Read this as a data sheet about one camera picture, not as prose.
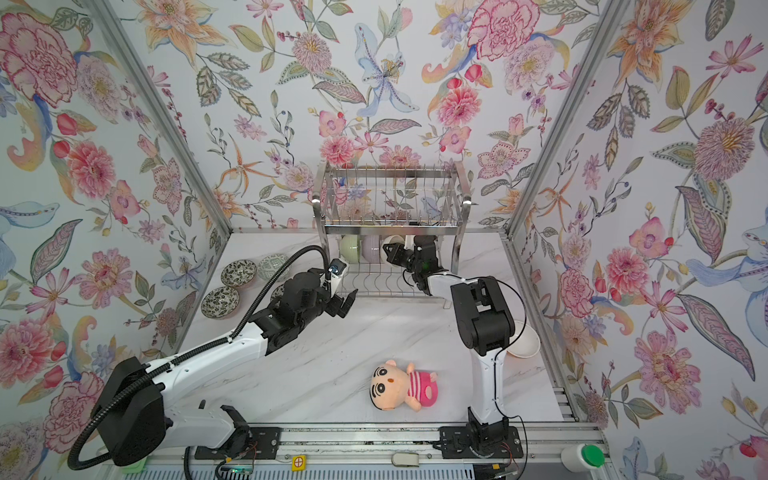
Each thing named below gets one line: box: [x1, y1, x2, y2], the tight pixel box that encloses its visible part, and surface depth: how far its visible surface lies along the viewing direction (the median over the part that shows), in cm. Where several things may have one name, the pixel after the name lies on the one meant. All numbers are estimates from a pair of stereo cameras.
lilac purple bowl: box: [361, 234, 380, 263], surface depth 103 cm
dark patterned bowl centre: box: [269, 281, 285, 305], surface depth 100 cm
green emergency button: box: [560, 443, 605, 473], surface depth 67 cm
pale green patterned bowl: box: [257, 253, 290, 281], surface depth 109 cm
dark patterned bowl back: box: [220, 259, 257, 287], surface depth 106 cm
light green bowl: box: [340, 234, 359, 263], surface depth 102 cm
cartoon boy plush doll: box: [370, 360, 439, 412], surface depth 78 cm
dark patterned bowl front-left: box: [200, 286, 240, 319], surface depth 100 cm
